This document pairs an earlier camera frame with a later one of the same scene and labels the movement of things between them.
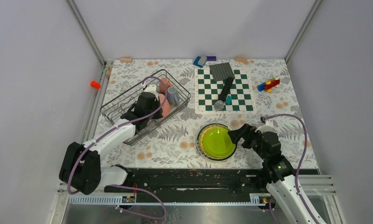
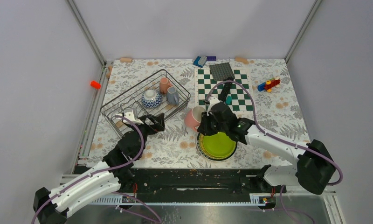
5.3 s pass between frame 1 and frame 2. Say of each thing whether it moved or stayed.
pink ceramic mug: moved
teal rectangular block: stayed
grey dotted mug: stayed
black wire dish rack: stayed
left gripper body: moved
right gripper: moved
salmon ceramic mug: stayed
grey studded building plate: stayed
